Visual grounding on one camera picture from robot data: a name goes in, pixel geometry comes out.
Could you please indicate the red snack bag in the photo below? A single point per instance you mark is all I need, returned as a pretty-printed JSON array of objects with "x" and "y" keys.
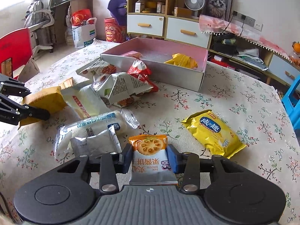
[{"x": 140, "y": 71}]

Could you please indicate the brown paper bag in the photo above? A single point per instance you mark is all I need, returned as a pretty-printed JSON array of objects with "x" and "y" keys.
[{"x": 29, "y": 70}]

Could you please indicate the plain yellow biscuit packet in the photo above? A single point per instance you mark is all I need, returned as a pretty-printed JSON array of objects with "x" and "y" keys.
[{"x": 46, "y": 99}]

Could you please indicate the wall power sockets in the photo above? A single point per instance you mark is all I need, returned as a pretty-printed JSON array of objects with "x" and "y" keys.
[{"x": 243, "y": 18}]

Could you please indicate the low wooden cabinet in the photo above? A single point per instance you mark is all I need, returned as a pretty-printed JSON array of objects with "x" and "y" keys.
[{"x": 279, "y": 65}]

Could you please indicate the pink and silver cardboard box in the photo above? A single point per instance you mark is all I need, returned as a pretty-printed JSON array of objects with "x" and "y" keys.
[{"x": 154, "y": 75}]

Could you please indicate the orange cracker packet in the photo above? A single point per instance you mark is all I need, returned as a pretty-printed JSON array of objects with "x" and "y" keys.
[{"x": 148, "y": 150}]

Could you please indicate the wooden shelf cabinet white drawers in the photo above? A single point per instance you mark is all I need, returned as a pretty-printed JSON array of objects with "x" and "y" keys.
[{"x": 145, "y": 24}]

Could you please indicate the white grey office chair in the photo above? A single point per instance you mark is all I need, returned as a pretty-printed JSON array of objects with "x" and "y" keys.
[{"x": 38, "y": 21}]

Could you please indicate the pink cloth with pompom trim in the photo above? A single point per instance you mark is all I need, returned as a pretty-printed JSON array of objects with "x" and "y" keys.
[{"x": 253, "y": 37}]

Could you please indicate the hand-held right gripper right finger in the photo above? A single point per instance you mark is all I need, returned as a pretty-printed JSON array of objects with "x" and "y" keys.
[{"x": 172, "y": 159}]

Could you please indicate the small white desk fan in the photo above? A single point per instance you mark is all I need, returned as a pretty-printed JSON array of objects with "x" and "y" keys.
[{"x": 195, "y": 0}]

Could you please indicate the white cookie-print packet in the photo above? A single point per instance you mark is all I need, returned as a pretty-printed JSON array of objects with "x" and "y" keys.
[{"x": 98, "y": 70}]

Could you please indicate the red cartoon gift bag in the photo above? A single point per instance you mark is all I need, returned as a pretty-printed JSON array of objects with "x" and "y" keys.
[{"x": 113, "y": 31}]

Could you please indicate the yellow snack packet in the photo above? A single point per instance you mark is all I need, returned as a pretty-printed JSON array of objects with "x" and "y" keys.
[
  {"x": 181, "y": 61},
  {"x": 214, "y": 132}
]

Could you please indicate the small silver packet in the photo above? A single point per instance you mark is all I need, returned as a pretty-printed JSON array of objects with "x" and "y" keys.
[{"x": 93, "y": 145}]

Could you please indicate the pink snack packet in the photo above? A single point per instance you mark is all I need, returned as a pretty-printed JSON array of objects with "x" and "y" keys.
[{"x": 132, "y": 54}]

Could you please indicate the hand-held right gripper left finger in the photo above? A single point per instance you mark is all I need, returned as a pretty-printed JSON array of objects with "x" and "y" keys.
[{"x": 127, "y": 159}]

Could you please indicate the blue plastic stool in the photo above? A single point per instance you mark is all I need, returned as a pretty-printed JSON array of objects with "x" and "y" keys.
[{"x": 291, "y": 103}]

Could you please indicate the cream bread packet orange end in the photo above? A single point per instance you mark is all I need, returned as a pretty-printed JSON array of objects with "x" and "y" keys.
[{"x": 84, "y": 103}]

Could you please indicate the wooden desk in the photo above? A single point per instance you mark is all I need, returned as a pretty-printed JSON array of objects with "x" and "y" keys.
[{"x": 75, "y": 4}]

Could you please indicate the floral tablecloth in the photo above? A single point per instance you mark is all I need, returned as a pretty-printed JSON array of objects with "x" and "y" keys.
[{"x": 234, "y": 98}]

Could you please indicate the white shopping bag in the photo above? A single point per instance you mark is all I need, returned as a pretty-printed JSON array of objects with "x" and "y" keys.
[{"x": 83, "y": 35}]

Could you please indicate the purple plush toy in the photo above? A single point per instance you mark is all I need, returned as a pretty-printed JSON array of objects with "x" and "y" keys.
[{"x": 117, "y": 8}]

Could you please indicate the clear white bread packet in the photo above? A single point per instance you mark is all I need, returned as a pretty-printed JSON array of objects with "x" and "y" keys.
[{"x": 91, "y": 126}]

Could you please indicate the red chair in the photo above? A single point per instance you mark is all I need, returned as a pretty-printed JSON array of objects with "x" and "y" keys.
[{"x": 14, "y": 49}]

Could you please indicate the framed cat picture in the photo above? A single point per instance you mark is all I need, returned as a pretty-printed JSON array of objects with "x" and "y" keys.
[{"x": 219, "y": 3}]

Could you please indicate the oranges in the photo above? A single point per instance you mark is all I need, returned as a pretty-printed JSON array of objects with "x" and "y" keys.
[{"x": 295, "y": 51}]

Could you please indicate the white triangular text-printed packet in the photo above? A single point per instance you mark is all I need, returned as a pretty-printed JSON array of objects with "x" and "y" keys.
[{"x": 124, "y": 85}]

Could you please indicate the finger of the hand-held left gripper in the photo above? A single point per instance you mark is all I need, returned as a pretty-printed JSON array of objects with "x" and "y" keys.
[
  {"x": 16, "y": 88},
  {"x": 35, "y": 114}
]

